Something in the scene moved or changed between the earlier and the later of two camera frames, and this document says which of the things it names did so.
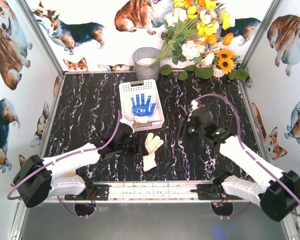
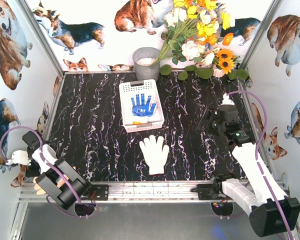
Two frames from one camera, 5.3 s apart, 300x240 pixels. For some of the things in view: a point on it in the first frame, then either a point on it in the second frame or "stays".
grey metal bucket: (144, 57) stays
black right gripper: (186, 129) to (205, 120)
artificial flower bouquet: (192, 28) stays
